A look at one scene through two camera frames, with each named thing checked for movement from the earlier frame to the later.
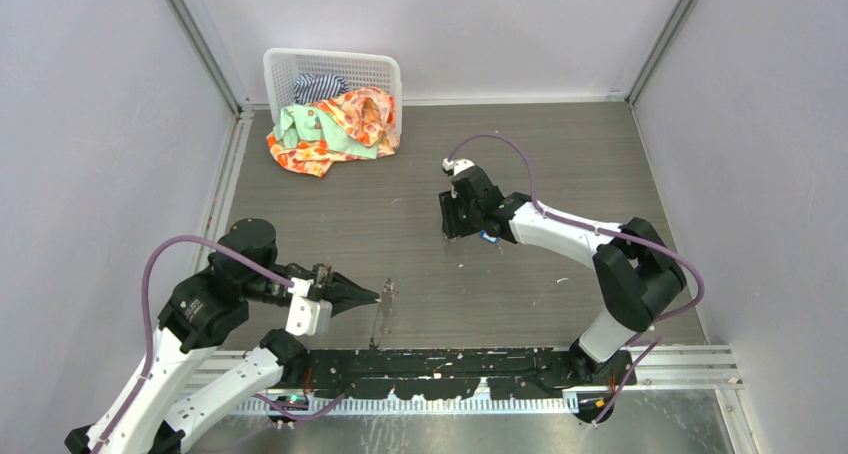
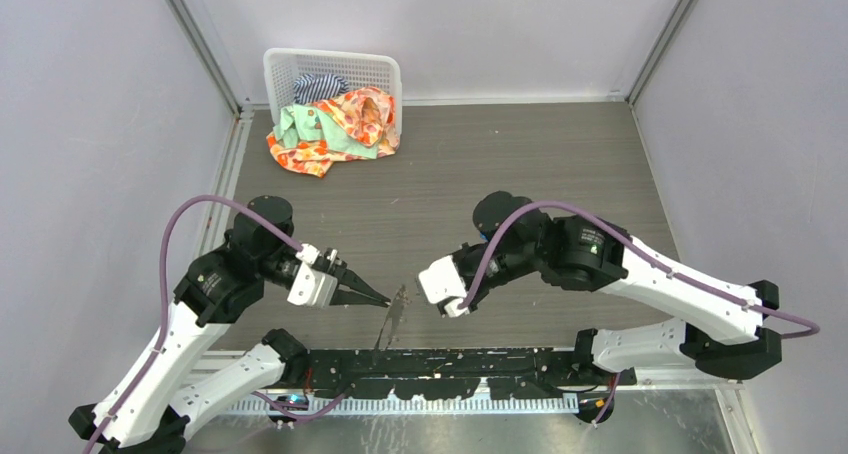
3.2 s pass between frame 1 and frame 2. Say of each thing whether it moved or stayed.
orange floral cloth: stayed
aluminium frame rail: stayed
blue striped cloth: stayed
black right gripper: moved
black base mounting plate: stayed
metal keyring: moved
